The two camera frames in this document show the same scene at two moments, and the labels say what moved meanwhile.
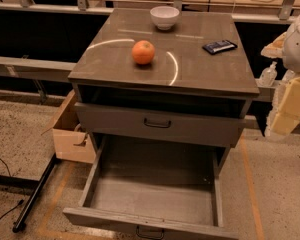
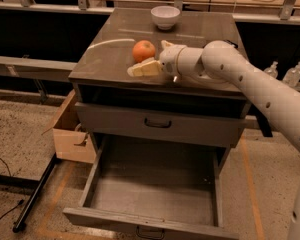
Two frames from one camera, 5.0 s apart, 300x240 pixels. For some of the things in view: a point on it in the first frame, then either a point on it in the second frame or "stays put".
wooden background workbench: x=256 y=2 stays put
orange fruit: x=143 y=52 stays put
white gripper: x=298 y=49 to x=168 y=60
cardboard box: x=70 y=138 stays put
